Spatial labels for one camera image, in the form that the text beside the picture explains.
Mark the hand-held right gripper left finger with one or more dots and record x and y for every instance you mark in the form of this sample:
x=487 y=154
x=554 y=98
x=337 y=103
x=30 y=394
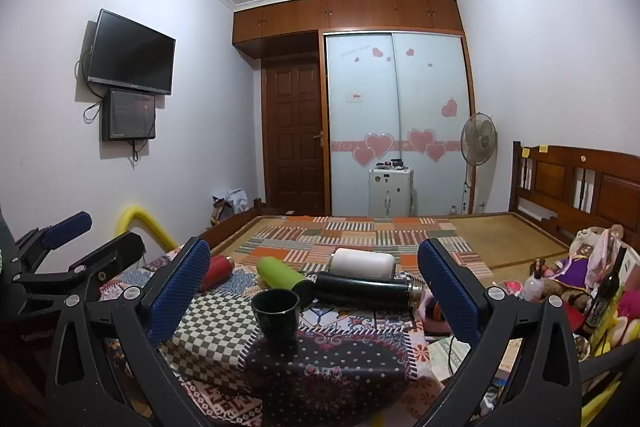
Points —
x=179 y=294

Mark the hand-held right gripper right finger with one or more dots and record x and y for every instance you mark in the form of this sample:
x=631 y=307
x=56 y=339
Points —
x=450 y=294

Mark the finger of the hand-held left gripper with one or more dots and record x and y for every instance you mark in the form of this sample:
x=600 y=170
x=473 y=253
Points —
x=115 y=252
x=67 y=227

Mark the black cup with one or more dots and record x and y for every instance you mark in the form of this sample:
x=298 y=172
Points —
x=276 y=314

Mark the yellow foam tube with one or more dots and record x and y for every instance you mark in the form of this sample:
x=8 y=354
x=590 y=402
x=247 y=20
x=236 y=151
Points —
x=145 y=222

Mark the red bottle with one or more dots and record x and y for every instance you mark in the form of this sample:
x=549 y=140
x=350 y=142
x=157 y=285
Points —
x=217 y=272

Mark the checkered cloth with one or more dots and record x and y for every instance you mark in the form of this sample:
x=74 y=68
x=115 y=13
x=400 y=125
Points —
x=215 y=332

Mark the woven straw mat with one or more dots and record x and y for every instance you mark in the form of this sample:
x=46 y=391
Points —
x=505 y=237

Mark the small white pump bottle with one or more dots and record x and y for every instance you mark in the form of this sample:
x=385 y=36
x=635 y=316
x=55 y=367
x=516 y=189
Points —
x=533 y=288

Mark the wooden bed footboard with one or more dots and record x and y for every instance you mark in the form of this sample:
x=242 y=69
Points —
x=230 y=227

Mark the black thermos flask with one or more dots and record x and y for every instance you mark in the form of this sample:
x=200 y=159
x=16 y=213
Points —
x=362 y=289

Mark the green bottle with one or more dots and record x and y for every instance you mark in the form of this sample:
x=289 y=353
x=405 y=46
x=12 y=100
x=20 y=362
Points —
x=277 y=274

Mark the pile of bags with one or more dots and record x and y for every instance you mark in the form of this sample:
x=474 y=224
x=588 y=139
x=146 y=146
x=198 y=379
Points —
x=229 y=206

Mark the striped patchwork blanket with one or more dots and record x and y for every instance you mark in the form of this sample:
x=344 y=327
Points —
x=360 y=234

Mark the plush toy in purple dress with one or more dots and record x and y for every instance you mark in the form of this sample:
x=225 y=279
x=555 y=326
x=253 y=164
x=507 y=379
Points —
x=575 y=264

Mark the dark floral cloth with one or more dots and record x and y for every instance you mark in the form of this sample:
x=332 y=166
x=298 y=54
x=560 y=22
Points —
x=330 y=372

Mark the dark wine bottle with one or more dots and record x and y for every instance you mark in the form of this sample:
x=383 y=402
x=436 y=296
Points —
x=602 y=297

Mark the standing fan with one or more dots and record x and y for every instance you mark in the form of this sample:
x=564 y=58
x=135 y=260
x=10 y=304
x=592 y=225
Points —
x=479 y=139

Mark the wooden bed headboard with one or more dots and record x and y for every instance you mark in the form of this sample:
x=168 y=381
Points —
x=590 y=187

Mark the pink fluffy toy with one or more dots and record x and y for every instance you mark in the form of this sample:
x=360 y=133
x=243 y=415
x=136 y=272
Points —
x=629 y=307

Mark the glass sliding wardrobe doors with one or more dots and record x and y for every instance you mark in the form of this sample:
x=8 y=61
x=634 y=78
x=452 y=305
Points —
x=400 y=117

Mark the brown wooden door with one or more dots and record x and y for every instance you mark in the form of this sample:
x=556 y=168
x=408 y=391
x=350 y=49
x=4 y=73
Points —
x=292 y=132

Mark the wooden overhead cabinet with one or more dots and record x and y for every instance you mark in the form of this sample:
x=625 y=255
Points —
x=345 y=14

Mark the small black wall monitor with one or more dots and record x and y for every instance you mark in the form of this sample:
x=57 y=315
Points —
x=129 y=114

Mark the black wall television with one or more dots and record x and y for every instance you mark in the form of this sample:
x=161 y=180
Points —
x=131 y=52

